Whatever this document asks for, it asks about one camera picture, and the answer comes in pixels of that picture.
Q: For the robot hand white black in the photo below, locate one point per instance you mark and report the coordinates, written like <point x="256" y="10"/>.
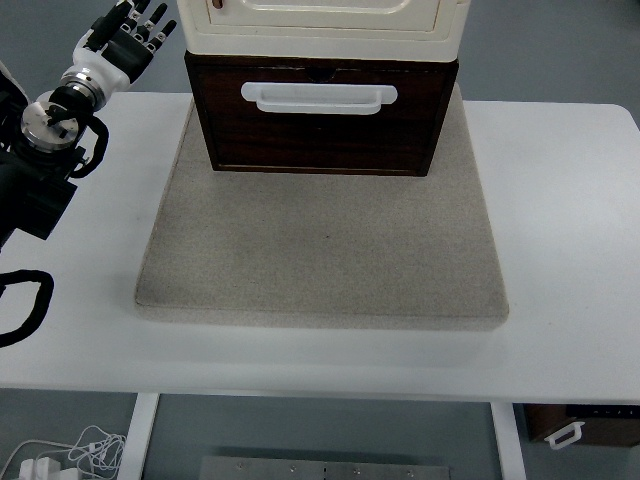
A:
<point x="100" y="65"/>

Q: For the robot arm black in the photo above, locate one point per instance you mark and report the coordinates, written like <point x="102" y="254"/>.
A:
<point x="35" y="190"/>

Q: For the dark brown drawer housing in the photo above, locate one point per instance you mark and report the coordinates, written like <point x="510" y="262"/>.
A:
<point x="450" y="100"/>

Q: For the beige felt pad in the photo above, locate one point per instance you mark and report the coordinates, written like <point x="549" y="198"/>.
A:
<point x="320" y="250"/>

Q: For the white table leg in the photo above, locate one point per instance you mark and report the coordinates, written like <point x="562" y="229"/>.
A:
<point x="509" y="445"/>
<point x="137" y="440"/>

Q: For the white power adapter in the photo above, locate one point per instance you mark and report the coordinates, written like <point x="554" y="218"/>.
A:
<point x="40" y="469"/>

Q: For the grey metal plate with screws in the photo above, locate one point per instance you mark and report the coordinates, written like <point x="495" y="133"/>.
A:
<point x="325" y="470"/>

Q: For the black table control panel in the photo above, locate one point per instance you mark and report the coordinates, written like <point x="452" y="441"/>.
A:
<point x="605" y="411"/>

